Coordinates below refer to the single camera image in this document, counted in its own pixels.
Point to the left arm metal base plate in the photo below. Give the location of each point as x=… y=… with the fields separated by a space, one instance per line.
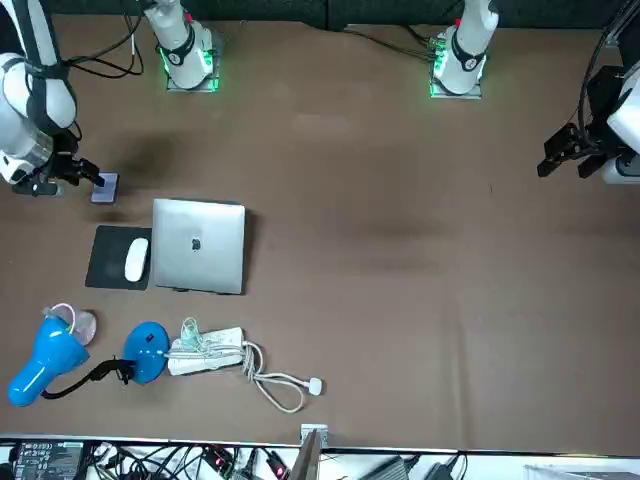
x=455 y=95

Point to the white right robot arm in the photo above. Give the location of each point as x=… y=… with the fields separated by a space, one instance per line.
x=180 y=45

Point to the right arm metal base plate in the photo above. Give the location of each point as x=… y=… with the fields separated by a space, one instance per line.
x=192 y=90

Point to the white computer mouse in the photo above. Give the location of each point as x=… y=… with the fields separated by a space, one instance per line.
x=136 y=260

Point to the small black power adapter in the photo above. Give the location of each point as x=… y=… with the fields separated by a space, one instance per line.
x=445 y=467

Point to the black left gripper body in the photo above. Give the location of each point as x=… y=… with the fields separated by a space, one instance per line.
x=602 y=100

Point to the black labelled power brick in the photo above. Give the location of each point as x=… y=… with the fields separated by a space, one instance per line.
x=45 y=457

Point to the lilac phone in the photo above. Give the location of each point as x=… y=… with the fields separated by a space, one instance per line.
x=109 y=194

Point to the blue desk lamp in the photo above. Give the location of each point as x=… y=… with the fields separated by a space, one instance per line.
x=45 y=360

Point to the black mouse pad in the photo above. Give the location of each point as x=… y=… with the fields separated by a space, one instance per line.
x=105 y=260

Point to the large black power adapter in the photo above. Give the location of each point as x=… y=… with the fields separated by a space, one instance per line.
x=387 y=469

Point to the translucent green plug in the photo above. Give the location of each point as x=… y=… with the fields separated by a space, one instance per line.
x=190 y=332

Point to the aluminium post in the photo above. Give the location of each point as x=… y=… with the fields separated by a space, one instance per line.
x=310 y=450

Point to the pink translucent cup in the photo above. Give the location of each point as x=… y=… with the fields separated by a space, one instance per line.
x=86 y=325

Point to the black device with red light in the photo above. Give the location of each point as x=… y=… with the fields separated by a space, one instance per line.
x=279 y=465
x=220 y=459

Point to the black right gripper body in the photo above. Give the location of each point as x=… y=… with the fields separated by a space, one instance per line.
x=57 y=147

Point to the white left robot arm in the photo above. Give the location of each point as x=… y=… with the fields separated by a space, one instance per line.
x=467 y=50

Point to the grey laptop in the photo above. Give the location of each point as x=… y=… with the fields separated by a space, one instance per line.
x=200 y=245

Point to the white power strip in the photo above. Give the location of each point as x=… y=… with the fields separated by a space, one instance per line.
x=210 y=352

